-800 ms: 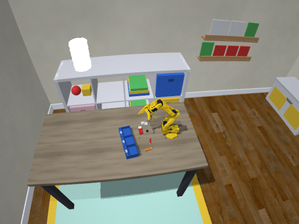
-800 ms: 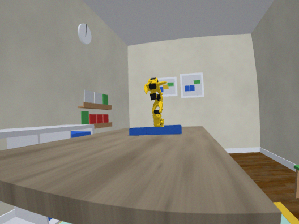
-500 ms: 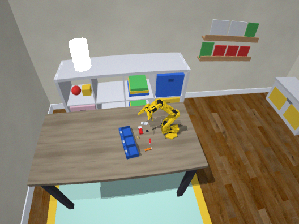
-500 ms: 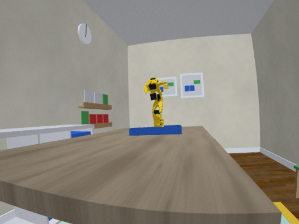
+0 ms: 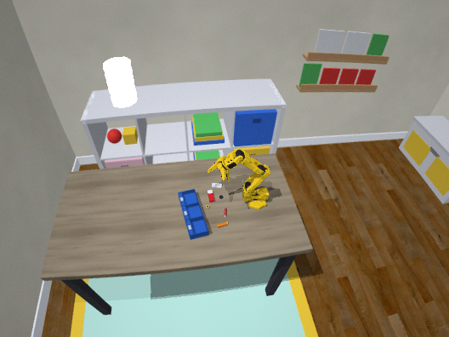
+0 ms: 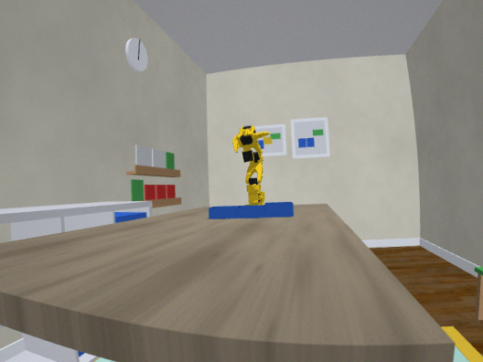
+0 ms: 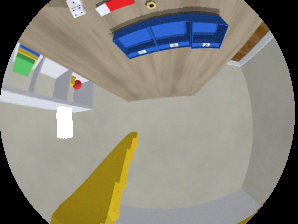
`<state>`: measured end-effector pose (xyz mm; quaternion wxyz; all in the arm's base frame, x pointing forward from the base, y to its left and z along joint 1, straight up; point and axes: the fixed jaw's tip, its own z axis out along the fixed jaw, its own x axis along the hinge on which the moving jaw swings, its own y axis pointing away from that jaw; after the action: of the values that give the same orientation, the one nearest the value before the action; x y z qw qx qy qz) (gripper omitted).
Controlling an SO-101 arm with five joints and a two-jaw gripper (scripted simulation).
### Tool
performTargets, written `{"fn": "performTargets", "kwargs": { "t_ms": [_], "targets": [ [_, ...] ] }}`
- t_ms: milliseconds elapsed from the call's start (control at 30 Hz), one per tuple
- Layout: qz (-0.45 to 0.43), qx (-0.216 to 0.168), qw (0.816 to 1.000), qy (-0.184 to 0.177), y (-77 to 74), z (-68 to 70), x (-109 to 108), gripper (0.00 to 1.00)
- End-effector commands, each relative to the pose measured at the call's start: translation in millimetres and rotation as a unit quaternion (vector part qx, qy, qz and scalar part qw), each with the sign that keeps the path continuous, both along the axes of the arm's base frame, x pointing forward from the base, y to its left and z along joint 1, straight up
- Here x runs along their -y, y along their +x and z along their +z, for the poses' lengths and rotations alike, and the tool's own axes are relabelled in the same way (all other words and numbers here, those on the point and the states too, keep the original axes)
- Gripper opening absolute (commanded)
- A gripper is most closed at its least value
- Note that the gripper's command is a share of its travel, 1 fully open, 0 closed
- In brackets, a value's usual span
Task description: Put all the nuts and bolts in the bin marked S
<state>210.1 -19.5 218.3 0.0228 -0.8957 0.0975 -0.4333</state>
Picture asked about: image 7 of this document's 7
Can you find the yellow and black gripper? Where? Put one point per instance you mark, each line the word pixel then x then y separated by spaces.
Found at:
pixel 97 200

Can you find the brass hex nut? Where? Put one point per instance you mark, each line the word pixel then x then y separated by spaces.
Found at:
pixel 151 5

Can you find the white domino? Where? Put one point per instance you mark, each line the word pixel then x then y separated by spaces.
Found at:
pixel 76 7

